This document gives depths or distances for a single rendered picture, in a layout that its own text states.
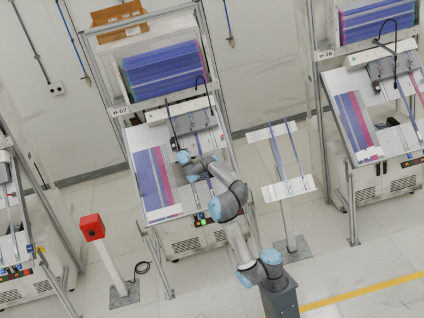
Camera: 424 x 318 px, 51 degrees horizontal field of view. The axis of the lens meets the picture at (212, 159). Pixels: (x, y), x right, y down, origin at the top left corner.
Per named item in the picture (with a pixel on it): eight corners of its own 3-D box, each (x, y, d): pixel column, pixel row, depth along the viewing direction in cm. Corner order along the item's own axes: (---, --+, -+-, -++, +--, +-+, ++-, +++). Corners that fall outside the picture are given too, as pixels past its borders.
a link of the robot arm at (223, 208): (271, 281, 237) (235, 190, 225) (248, 294, 233) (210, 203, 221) (261, 273, 248) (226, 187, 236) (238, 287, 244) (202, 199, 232)
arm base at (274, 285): (294, 284, 248) (292, 272, 242) (271, 297, 244) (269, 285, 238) (279, 267, 260) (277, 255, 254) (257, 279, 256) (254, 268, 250)
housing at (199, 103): (216, 111, 316) (216, 104, 302) (150, 130, 314) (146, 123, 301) (213, 101, 318) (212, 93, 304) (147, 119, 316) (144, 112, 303)
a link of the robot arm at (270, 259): (288, 271, 243) (285, 254, 236) (268, 283, 240) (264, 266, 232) (276, 259, 253) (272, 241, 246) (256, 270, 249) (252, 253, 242)
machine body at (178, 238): (252, 243, 357) (238, 183, 324) (169, 267, 355) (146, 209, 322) (235, 196, 412) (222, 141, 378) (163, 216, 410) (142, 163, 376)
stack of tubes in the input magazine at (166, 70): (208, 82, 294) (199, 43, 279) (134, 103, 292) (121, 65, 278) (205, 76, 304) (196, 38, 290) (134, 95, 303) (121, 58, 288)
